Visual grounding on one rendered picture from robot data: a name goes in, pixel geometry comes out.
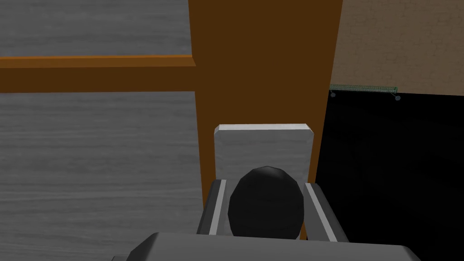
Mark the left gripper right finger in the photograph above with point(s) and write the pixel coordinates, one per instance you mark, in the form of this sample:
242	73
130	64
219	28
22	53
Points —
320	214

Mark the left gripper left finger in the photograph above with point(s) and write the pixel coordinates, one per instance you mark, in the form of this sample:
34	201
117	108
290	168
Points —
214	210

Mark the green bar with grey wheels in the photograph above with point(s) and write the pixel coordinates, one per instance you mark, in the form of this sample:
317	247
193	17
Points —
362	88

